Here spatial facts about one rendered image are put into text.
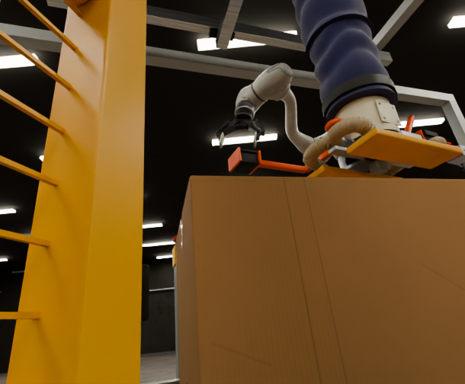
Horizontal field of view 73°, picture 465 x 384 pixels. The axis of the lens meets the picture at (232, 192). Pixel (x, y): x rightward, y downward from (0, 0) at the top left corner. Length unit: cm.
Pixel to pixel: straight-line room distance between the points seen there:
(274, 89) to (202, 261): 104
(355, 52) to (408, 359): 85
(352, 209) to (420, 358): 25
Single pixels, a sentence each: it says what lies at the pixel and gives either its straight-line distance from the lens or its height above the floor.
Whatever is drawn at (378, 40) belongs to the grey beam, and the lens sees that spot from 385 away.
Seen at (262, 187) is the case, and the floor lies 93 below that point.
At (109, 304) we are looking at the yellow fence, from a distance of 20.
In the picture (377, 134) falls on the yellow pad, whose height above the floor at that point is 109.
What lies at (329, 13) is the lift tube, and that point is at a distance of 126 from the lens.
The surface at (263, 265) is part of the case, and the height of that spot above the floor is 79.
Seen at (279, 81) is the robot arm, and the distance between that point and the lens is 140.
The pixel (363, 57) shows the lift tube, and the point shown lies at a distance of 112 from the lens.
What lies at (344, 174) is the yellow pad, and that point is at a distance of 98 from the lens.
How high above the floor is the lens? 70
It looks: 24 degrees up
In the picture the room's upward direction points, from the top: 6 degrees counter-clockwise
